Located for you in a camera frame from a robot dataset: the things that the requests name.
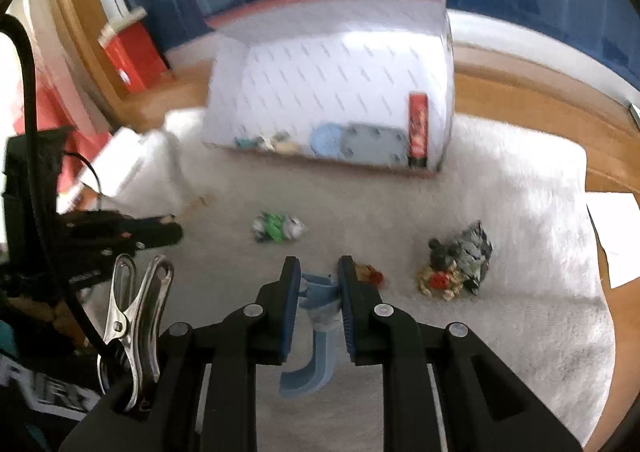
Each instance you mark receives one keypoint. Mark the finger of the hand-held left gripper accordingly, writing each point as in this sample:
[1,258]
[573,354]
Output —
[150,237]
[125,221]

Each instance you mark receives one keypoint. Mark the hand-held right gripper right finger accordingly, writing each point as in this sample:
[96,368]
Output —
[348,317]

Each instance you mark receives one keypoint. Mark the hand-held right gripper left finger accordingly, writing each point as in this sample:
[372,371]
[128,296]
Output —
[290,317]

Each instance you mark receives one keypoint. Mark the blue grey plastic hook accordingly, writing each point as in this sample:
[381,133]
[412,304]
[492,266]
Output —
[320,332]

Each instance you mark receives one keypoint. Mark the large metal spring clip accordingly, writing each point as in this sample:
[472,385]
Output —
[135,312]

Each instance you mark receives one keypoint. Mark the small beige toy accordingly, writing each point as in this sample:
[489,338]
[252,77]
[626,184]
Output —
[282,143]

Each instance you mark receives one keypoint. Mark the grey studded plate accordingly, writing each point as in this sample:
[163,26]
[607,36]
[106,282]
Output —
[372,144]

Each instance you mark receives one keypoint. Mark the red tube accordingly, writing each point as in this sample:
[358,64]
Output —
[418,129]

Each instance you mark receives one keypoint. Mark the white lined cardboard box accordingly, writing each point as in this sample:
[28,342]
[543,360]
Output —
[330,82]

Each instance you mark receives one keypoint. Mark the small red yellow toy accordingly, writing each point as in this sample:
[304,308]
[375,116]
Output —
[370,274]

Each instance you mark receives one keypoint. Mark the white paper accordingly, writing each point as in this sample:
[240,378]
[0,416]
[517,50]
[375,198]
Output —
[617,237]
[122,162]

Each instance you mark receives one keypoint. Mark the green white toy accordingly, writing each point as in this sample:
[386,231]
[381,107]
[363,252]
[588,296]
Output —
[277,227]

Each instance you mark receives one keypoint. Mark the white fluffy towel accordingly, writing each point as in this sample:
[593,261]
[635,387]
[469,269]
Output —
[350,202]

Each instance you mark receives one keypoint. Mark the dark figure toy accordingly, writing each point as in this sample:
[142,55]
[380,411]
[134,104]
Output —
[462,257]

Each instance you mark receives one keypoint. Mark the red box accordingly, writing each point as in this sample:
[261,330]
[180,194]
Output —
[132,57]

